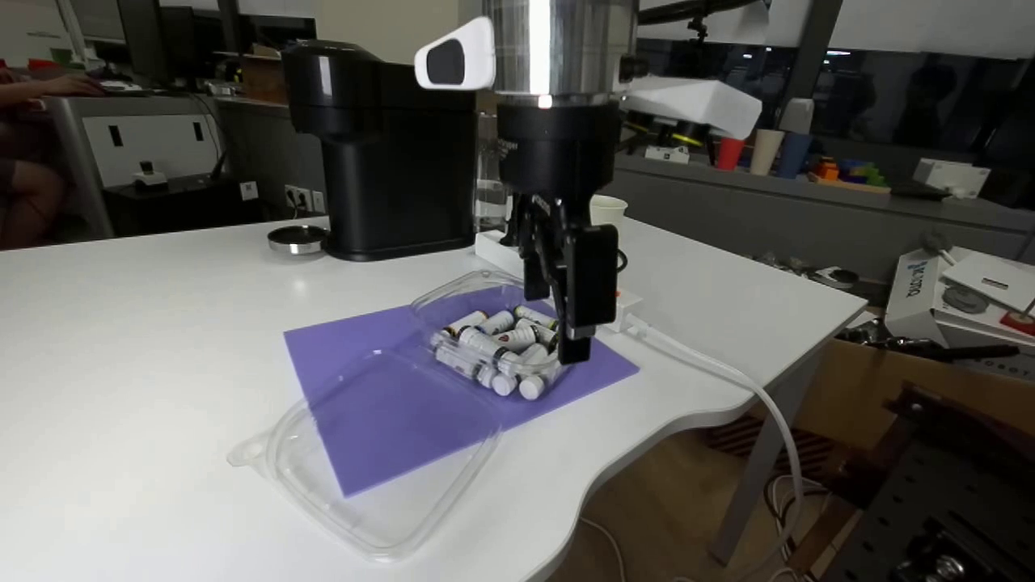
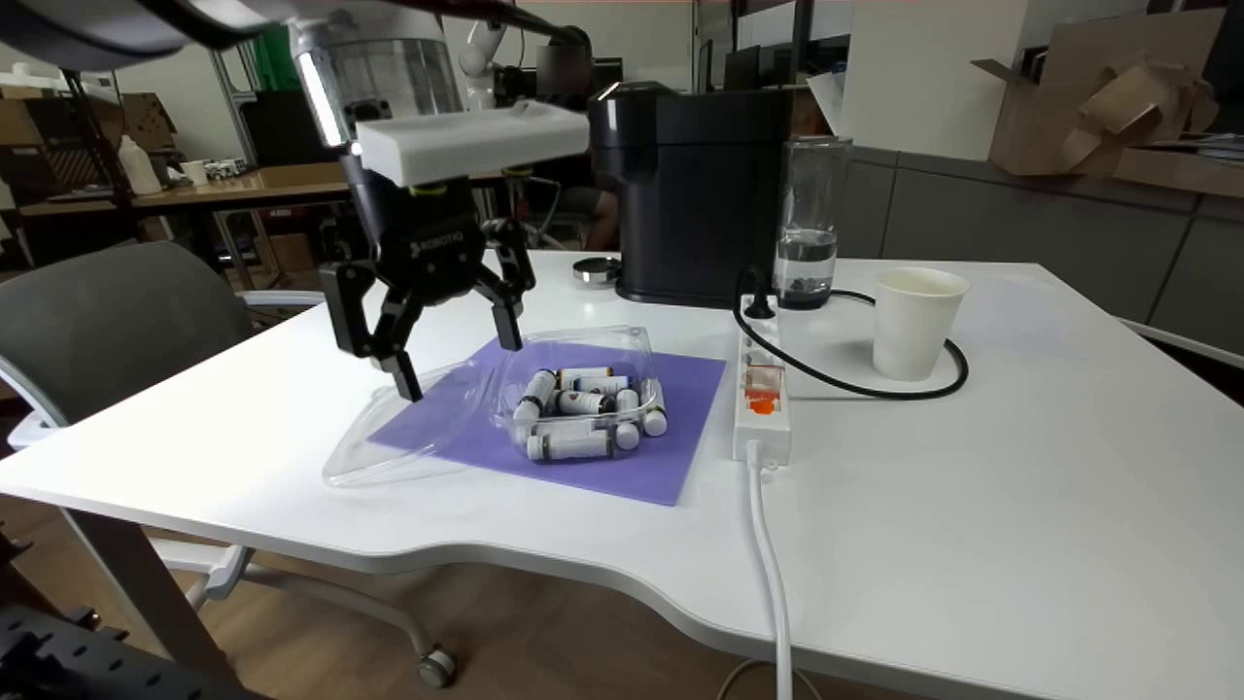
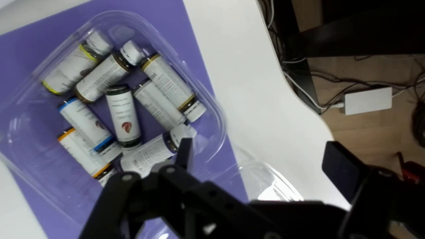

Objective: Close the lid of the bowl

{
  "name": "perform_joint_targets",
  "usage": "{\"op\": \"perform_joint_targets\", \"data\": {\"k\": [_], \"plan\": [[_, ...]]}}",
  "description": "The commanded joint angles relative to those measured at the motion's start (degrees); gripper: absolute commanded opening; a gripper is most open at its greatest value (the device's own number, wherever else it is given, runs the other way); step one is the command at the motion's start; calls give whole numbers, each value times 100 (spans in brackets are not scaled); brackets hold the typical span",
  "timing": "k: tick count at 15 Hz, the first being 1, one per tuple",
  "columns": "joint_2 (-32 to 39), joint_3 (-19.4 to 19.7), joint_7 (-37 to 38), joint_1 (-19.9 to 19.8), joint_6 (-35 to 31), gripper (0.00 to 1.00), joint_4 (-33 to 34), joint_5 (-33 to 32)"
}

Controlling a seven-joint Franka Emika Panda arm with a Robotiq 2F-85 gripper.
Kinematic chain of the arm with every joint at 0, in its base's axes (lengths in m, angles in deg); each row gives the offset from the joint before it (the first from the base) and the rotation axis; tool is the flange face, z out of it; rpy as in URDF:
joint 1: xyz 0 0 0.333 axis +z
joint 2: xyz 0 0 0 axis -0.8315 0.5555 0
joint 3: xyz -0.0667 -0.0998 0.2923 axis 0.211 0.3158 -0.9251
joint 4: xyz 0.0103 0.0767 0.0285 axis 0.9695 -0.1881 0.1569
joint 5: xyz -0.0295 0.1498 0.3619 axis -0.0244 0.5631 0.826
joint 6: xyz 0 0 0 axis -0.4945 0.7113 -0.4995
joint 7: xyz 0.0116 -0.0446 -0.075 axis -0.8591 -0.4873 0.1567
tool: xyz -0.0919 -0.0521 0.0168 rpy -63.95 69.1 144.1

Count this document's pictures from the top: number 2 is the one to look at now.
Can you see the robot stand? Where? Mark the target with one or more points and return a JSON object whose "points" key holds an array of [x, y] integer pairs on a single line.
{"points": [[78, 661]]}

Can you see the clear plastic lid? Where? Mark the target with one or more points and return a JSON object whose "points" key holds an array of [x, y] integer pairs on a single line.
{"points": [[408, 442]]}

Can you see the clear plastic bowl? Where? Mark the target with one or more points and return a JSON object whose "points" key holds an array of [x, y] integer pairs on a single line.
{"points": [[622, 355]]}

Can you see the stack of cardboard boxes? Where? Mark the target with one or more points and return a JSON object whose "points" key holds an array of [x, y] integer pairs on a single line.
{"points": [[39, 122]]}

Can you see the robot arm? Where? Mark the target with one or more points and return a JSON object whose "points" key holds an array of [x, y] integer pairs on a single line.
{"points": [[389, 68]]}

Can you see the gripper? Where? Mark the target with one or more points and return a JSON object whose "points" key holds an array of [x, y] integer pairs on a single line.
{"points": [[428, 243]]}

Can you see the grey office chair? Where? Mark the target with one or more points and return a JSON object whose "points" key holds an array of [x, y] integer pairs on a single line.
{"points": [[117, 311]]}

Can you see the clear water tank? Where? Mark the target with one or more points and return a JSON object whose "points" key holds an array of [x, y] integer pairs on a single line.
{"points": [[809, 253]]}

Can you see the wooden table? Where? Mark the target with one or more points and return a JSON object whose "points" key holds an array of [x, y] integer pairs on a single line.
{"points": [[282, 185]]}

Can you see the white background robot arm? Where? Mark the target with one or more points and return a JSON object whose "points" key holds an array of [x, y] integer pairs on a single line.
{"points": [[481, 58]]}

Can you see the purple mat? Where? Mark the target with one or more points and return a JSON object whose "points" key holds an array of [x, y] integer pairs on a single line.
{"points": [[671, 457]]}

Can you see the white plastic bottle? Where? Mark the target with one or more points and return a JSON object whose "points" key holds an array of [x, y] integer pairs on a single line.
{"points": [[139, 167]]}

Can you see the white paper cup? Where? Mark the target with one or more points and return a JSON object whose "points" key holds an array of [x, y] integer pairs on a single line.
{"points": [[914, 331]]}

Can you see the grey cabinets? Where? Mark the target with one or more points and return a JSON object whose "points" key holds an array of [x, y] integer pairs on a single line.
{"points": [[1020, 224]]}

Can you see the black coffee machine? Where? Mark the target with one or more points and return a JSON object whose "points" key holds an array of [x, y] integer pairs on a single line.
{"points": [[690, 194]]}

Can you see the heap of small white bottles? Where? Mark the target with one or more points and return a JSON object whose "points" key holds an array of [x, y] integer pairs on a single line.
{"points": [[573, 445]]}

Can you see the white mug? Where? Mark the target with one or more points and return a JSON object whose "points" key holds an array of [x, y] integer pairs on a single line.
{"points": [[195, 172]]}

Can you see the round silver drip tray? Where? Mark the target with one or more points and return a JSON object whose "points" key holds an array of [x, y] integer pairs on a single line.
{"points": [[596, 270]]}

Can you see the white power strip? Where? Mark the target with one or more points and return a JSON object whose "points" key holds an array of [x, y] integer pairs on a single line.
{"points": [[763, 428]]}

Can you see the open cardboard box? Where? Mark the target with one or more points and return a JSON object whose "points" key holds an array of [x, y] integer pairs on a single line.
{"points": [[1088, 107]]}

